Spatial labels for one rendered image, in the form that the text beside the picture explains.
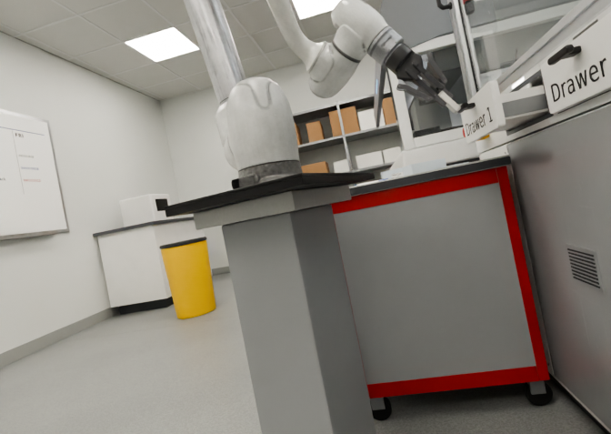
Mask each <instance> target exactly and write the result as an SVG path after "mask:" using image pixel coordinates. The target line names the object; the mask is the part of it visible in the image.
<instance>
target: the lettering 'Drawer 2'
mask: <svg viewBox="0 0 611 434"><path fill-rule="evenodd" d="M604 61H606V59H605V58H604V59H603V60H602V61H599V63H600V67H601V71H602V76H603V77H604V76H605V74H604V69H603V63H604ZM593 67H594V68H595V69H596V71H595V72H593V73H592V74H591V69H592V68H593ZM597 72H598V69H597V67H596V65H592V66H590V68H589V77H590V79H591V81H592V82H595V81H597V80H598V79H599V76H598V78H597V79H593V78H592V75H593V74H595V73H597ZM575 78H576V81H577V84H578V86H579V89H581V88H582V86H581V78H582V80H583V83H584V85H585V86H586V70H585V80H584V78H583V76H582V73H579V81H580V84H579V82H578V79H577V77H576V76H575ZM569 81H571V82H572V84H571V85H569V86H568V93H569V94H573V92H575V91H576V90H575V85H574V81H573V79H571V78H570V79H568V80H567V81H566V82H567V83H568V82H569ZM552 86H556V87H557V89H558V98H557V99H556V100H555V96H554V91H553V87H552ZM570 86H573V91H572V92H570V90H569V87H570ZM551 90H552V95H553V99H554V103H555V102H556V101H557V100H558V99H559V98H560V89H559V86H558V84H552V85H551Z"/></svg>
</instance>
